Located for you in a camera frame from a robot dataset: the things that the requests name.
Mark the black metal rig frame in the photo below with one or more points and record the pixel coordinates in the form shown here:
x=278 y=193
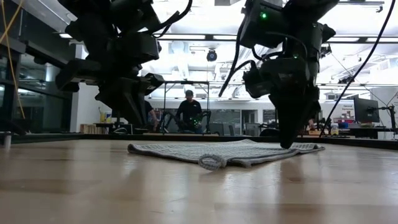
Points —
x=186 y=82

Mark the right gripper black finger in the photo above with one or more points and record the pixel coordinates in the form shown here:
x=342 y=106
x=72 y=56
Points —
x=306 y=109
x=284 y=118

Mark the small white cylinder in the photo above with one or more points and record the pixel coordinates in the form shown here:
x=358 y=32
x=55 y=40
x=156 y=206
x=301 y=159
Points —
x=7 y=140

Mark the long ceiling light fixture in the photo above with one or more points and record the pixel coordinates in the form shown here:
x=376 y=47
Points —
x=192 y=37

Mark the grey waffle microfiber towel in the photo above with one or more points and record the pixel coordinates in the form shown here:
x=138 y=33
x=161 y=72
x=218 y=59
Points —
x=217 y=151

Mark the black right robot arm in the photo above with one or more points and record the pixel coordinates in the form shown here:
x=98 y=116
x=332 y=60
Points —
x=298 y=18

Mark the yellow container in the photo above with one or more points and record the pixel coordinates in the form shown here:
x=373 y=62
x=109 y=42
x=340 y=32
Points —
x=103 y=117

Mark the black overhead camera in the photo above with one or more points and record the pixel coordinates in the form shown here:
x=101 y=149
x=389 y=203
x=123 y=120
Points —
x=211 y=55

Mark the black computer monitor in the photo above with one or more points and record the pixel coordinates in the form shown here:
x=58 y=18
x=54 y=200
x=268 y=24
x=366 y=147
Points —
x=366 y=110

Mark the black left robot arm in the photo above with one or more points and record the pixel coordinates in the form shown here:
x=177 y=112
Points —
x=93 y=25

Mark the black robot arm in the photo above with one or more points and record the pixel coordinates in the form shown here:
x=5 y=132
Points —
x=168 y=121
x=203 y=119

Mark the black metal table frame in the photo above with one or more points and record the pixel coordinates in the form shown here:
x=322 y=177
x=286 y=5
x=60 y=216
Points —
x=62 y=137

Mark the person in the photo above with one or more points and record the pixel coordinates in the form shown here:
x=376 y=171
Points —
x=150 y=112
x=189 y=112

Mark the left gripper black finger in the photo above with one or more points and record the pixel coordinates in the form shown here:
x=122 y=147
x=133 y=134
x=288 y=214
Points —
x=136 y=105
x=116 y=99

